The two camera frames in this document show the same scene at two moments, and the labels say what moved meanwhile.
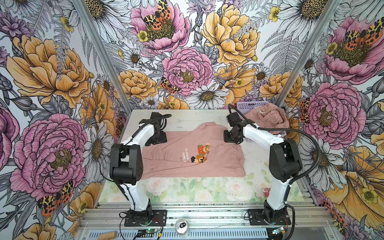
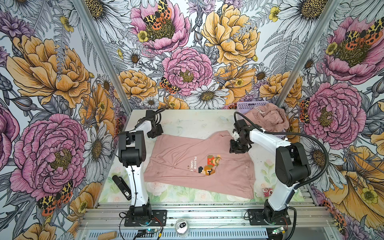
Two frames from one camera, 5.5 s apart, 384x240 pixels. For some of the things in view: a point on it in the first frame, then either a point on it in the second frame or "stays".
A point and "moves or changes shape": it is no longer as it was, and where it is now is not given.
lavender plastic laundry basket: (247, 106) stays
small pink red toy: (266, 191) stays
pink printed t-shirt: (202, 151) moves or changes shape
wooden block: (106, 236) stays
